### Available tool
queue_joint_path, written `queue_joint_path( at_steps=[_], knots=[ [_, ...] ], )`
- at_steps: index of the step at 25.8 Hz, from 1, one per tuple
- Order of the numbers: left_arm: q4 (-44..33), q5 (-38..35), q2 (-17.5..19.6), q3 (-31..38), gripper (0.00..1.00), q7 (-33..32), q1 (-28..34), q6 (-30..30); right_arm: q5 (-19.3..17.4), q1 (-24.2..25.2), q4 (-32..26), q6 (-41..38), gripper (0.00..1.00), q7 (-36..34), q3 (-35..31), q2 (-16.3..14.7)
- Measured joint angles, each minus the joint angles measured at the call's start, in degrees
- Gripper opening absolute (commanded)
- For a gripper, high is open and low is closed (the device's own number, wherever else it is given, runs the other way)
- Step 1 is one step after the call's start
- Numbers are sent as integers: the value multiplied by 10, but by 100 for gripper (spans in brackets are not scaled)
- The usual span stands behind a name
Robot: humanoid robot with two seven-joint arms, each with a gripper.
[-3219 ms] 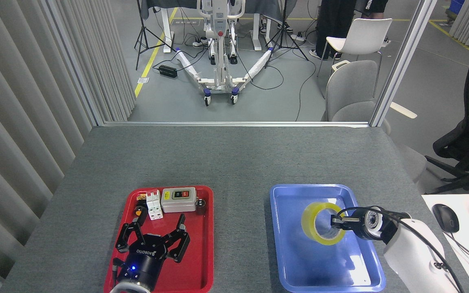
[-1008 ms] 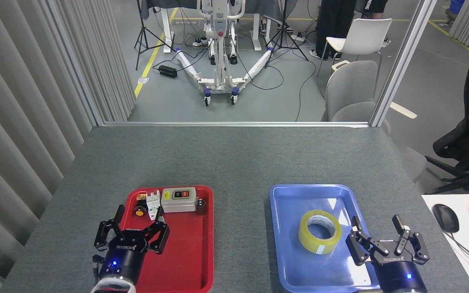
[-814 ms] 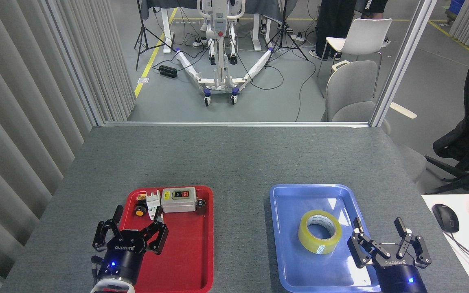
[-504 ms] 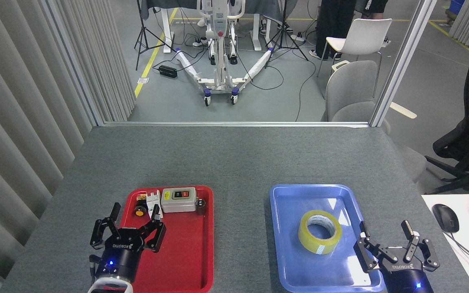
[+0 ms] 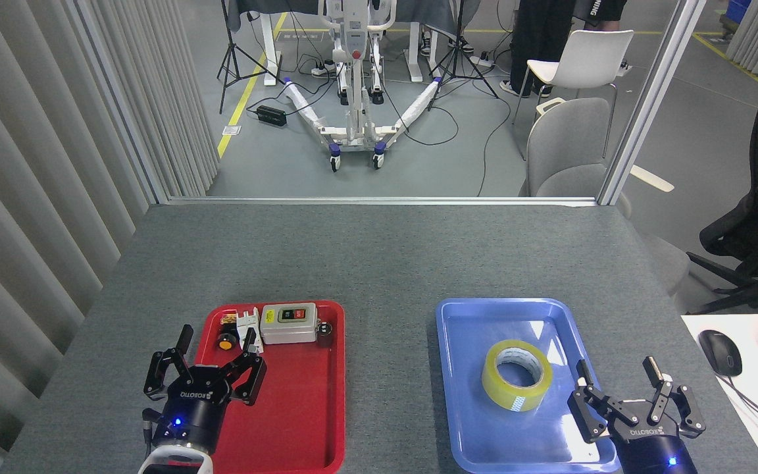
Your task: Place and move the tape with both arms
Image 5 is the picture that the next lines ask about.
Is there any blue plastic tray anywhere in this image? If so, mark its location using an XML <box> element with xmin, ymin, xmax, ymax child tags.
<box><xmin>436</xmin><ymin>298</ymin><xmax>620</xmax><ymax>474</ymax></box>

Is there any grey upholstered chair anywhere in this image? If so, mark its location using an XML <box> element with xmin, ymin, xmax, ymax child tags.
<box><xmin>518</xmin><ymin>97</ymin><xmax>690</xmax><ymax>297</ymax></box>

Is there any silver aluminium post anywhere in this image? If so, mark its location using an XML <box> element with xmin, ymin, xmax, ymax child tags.
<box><xmin>597</xmin><ymin>0</ymin><xmax>707</xmax><ymax>206</ymax></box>

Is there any black tripod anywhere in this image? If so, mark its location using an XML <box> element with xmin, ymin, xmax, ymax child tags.
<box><xmin>216</xmin><ymin>0</ymin><xmax>286</xmax><ymax>114</ymax></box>
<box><xmin>427</xmin><ymin>0</ymin><xmax>499</xmax><ymax>111</ymax></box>

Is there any white wheeled stand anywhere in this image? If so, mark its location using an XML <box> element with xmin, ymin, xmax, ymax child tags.
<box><xmin>282</xmin><ymin>0</ymin><xmax>443</xmax><ymax>173</ymax></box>

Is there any yellow tape roll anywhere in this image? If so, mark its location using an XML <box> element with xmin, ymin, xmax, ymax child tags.
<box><xmin>482</xmin><ymin>339</ymin><xmax>554</xmax><ymax>413</ymax></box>

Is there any white plastic chair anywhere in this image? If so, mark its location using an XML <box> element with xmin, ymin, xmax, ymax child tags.
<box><xmin>512</xmin><ymin>30</ymin><xmax>635</xmax><ymax>159</ymax></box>

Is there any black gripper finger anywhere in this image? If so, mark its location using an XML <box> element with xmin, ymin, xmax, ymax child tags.
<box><xmin>567</xmin><ymin>359</ymin><xmax>634</xmax><ymax>444</ymax></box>
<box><xmin>642</xmin><ymin>356</ymin><xmax>707</xmax><ymax>439</ymax></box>
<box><xmin>143</xmin><ymin>324</ymin><xmax>195</xmax><ymax>402</ymax></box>
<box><xmin>220</xmin><ymin>327</ymin><xmax>268</xmax><ymax>406</ymax></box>

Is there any blue bin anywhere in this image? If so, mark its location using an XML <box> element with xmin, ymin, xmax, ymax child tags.
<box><xmin>724</xmin><ymin>0</ymin><xmax>752</xmax><ymax>27</ymax></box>

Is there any person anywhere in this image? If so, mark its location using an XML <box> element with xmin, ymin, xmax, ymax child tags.
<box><xmin>499</xmin><ymin>0</ymin><xmax>628</xmax><ymax>98</ymax></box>

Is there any grey push button switch box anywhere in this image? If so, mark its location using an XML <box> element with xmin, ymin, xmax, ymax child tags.
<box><xmin>260</xmin><ymin>303</ymin><xmax>318</xmax><ymax>346</ymax></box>

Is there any black computer mouse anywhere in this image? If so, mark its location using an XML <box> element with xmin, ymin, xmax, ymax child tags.
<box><xmin>698</xmin><ymin>330</ymin><xmax>743</xmax><ymax>378</ymax></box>

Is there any black power adapter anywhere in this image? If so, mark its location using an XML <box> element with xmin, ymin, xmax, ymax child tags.
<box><xmin>256</xmin><ymin>105</ymin><xmax>288</xmax><ymax>128</ymax></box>

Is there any red plastic tray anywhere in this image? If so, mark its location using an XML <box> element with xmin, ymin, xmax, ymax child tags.
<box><xmin>167</xmin><ymin>300</ymin><xmax>346</xmax><ymax>474</ymax></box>

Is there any white desk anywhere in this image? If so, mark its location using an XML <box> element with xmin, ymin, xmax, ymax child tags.
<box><xmin>682</xmin><ymin>313</ymin><xmax>758</xmax><ymax>474</ymax></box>

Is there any white circuit breaker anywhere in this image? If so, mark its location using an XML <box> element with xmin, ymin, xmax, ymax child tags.
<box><xmin>236</xmin><ymin>307</ymin><xmax>265</xmax><ymax>354</ymax></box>

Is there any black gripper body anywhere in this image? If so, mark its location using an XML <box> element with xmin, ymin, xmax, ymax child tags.
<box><xmin>157</xmin><ymin>364</ymin><xmax>234</xmax><ymax>450</ymax></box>
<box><xmin>609</xmin><ymin>398</ymin><xmax>699</xmax><ymax>474</ymax></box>

